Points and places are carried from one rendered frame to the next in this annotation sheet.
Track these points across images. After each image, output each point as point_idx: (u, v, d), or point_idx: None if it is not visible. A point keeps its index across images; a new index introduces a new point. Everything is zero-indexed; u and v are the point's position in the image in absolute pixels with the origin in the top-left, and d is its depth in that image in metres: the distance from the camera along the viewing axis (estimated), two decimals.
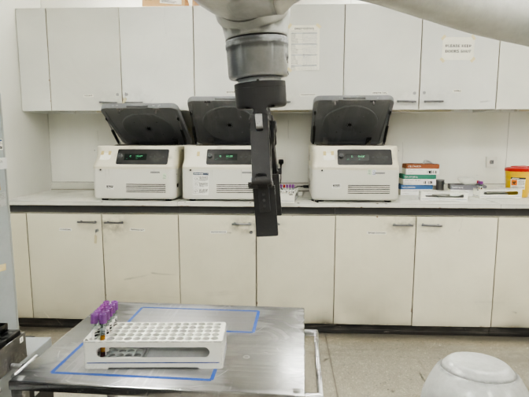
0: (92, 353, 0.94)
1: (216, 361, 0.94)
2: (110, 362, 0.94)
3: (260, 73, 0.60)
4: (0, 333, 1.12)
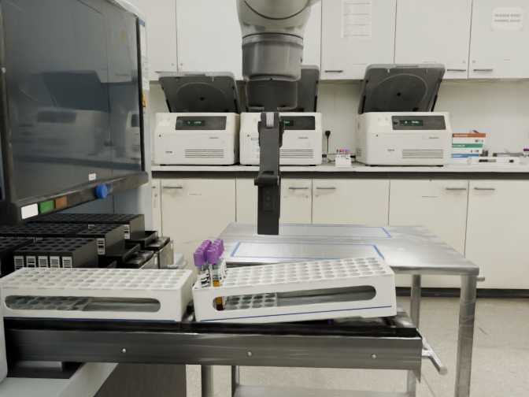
0: (207, 306, 0.65)
1: (388, 306, 0.64)
2: (233, 317, 0.65)
3: (275, 72, 0.61)
4: (154, 238, 1.20)
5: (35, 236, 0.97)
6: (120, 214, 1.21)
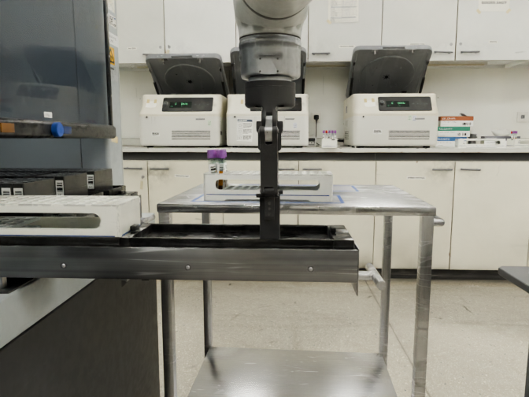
0: (212, 184, 1.02)
1: (327, 194, 1.00)
2: (227, 194, 1.02)
3: None
4: None
5: None
6: (88, 168, 1.21)
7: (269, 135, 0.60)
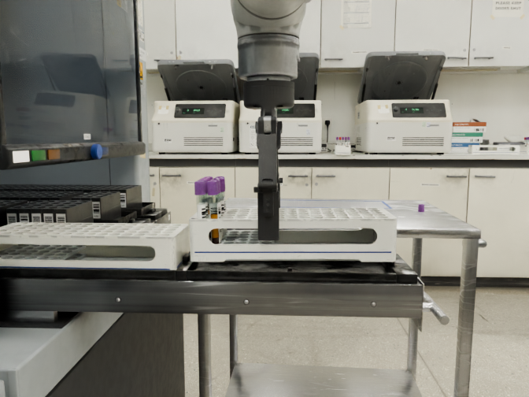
0: (203, 236, 0.64)
1: (388, 251, 0.63)
2: (228, 251, 0.64)
3: (271, 72, 0.61)
4: None
5: (29, 200, 0.95)
6: (117, 185, 1.20)
7: None
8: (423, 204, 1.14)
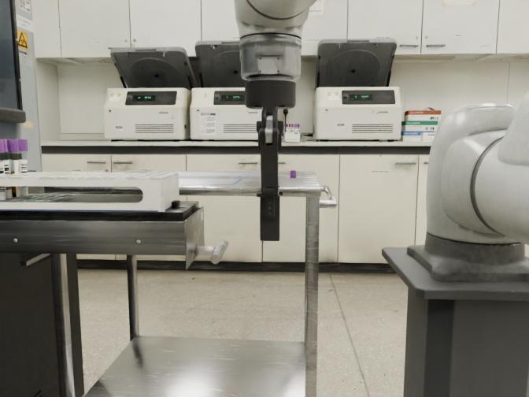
0: None
1: (154, 210, 0.64)
2: (1, 209, 0.65)
3: None
4: None
5: None
6: None
7: (270, 137, 0.60)
8: (294, 170, 1.14)
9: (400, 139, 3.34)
